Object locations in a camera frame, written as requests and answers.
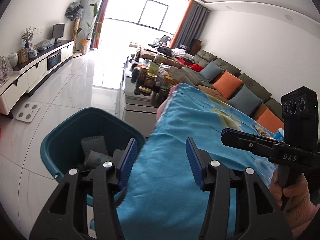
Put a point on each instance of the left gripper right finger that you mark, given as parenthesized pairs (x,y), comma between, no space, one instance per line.
(240,206)

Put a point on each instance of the white foam net sleeve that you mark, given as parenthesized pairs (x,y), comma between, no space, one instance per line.
(94,143)

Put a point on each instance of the teal plastic trash bin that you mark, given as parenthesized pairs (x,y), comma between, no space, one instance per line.
(68,145)

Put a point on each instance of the person right hand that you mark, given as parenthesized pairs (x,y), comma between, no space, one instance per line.
(296,192)

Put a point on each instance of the orange cushion near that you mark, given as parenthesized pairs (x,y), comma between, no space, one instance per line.
(269,121)

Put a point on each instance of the orange cushion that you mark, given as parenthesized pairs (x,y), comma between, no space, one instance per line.
(269,121)
(227,84)

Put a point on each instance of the grey-blue cushion near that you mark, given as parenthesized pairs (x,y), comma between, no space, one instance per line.
(245,101)

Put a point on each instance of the grey-blue cushion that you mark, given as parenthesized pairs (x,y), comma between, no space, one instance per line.
(245,101)
(211,71)

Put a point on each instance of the orange cushion far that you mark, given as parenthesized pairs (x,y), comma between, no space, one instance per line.
(227,84)

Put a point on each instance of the green sectional sofa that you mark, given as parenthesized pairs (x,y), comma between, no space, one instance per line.
(188,69)

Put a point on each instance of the white bathroom scale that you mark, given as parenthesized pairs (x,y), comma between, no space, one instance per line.
(28,111)

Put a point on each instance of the grey-blue cushion far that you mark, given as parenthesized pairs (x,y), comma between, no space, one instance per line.
(211,71)

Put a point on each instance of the white TV cabinet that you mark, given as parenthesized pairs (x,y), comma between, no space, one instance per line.
(27,77)

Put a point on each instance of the right grey orange curtain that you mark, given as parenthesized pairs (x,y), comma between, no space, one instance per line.
(191,26)

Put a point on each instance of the grey orange curtain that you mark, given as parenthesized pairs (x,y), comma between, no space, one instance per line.
(98,25)
(191,26)

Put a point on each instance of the cluttered coffee table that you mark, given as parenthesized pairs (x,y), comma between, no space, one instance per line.
(142,82)

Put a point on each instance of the tall green potted plant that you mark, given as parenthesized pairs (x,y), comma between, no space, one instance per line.
(85,42)

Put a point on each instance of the small black monitor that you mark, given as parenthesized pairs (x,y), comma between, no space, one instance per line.
(58,31)

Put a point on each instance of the covered standing fan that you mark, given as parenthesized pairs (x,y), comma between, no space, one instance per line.
(74,13)

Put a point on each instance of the white standing air conditioner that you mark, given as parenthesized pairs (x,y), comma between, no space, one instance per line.
(87,21)

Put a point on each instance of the left grey orange curtain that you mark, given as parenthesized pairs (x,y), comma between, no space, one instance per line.
(98,25)

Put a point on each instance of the window frame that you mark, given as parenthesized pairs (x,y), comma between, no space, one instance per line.
(147,13)

